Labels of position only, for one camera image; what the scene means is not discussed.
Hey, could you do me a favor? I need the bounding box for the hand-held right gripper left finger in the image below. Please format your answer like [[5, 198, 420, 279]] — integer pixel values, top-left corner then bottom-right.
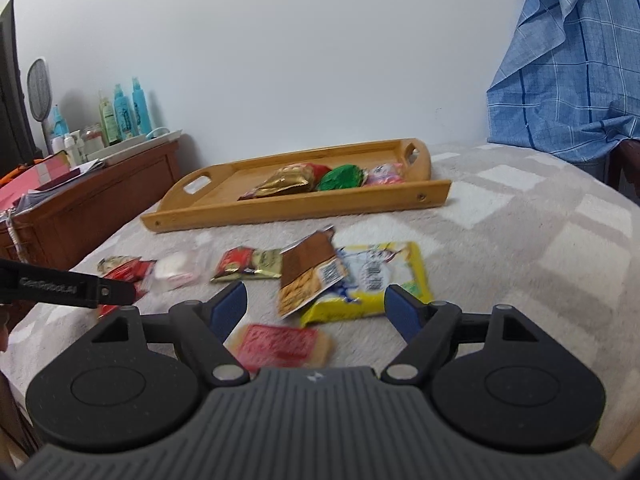
[[91, 281, 251, 387]]

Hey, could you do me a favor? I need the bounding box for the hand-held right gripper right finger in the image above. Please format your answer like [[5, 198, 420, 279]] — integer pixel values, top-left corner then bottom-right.
[[381, 284, 543, 383]]

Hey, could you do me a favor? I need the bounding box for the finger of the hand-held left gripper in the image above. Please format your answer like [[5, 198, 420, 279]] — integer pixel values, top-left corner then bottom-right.
[[96, 277, 137, 307]]

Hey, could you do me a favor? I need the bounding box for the red biscuit packet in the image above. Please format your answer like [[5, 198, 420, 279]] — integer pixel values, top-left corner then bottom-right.
[[97, 259, 157, 318]]

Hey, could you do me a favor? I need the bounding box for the yellow snack packet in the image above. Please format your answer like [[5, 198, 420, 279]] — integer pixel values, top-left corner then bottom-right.
[[300, 241, 433, 328]]

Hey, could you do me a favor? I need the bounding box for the clear packet of white marshmallow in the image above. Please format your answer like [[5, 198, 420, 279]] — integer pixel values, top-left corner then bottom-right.
[[150, 250, 211, 292]]

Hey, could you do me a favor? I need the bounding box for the pink cracker packet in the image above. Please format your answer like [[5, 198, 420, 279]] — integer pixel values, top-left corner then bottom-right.
[[227, 323, 333, 373]]

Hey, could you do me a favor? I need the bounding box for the brown biscuit packet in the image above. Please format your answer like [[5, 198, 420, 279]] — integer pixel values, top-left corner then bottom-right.
[[276, 225, 349, 320]]

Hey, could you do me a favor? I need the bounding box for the wooden serving tray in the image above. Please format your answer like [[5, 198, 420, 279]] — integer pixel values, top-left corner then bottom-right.
[[140, 138, 452, 234]]

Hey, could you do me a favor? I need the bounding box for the small gold wrapped snack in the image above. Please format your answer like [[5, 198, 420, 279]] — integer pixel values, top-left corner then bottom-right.
[[96, 255, 141, 274]]

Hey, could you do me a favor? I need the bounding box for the red and gold candy packet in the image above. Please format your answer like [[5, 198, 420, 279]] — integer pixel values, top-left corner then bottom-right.
[[210, 246, 284, 283]]

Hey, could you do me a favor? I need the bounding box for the wooden cabinet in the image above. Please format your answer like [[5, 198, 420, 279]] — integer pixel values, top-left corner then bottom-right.
[[0, 134, 183, 331]]

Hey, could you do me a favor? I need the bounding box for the pink box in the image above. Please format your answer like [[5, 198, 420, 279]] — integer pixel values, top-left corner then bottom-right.
[[0, 150, 83, 211]]

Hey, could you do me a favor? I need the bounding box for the stack of papers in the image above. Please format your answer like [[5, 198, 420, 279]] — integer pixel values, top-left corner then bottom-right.
[[15, 157, 108, 211]]

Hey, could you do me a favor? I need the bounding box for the gold foil snack packet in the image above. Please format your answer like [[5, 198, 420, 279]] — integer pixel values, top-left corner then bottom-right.
[[237, 166, 318, 202]]

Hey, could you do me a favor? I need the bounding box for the pink snack packet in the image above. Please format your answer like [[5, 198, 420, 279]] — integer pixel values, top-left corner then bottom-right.
[[362, 162, 407, 188]]

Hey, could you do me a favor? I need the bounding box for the small white bottle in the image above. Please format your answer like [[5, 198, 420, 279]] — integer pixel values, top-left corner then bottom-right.
[[62, 132, 86, 166]]

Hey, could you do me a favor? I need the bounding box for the white plastic tray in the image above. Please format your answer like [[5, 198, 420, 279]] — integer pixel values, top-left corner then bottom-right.
[[82, 127, 183, 166]]

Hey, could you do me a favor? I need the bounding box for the green snack packet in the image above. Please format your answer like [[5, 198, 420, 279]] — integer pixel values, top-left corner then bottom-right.
[[316, 164, 368, 192]]

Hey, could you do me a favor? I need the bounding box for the glass jar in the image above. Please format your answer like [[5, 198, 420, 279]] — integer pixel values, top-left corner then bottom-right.
[[80, 124, 103, 156]]

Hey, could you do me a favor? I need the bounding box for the red peanut snack packet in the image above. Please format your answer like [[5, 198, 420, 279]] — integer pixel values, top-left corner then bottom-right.
[[280, 162, 333, 182]]

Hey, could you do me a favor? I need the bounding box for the green liquid bottle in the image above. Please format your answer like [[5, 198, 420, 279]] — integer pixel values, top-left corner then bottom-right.
[[98, 91, 121, 147]]

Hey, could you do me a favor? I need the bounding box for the tall teal spray bottle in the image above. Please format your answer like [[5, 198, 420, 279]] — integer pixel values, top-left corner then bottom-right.
[[113, 84, 136, 141], [131, 76, 152, 136]]

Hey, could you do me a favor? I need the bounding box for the dark monitor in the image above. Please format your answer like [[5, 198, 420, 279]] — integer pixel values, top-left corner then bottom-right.
[[0, 0, 43, 176]]

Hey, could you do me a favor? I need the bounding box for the electric fly swatter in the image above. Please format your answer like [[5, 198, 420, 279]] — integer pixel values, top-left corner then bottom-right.
[[26, 58, 55, 156]]

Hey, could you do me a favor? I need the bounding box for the blue plaid cloth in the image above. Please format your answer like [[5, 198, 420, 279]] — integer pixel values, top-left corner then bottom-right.
[[486, 0, 640, 166]]

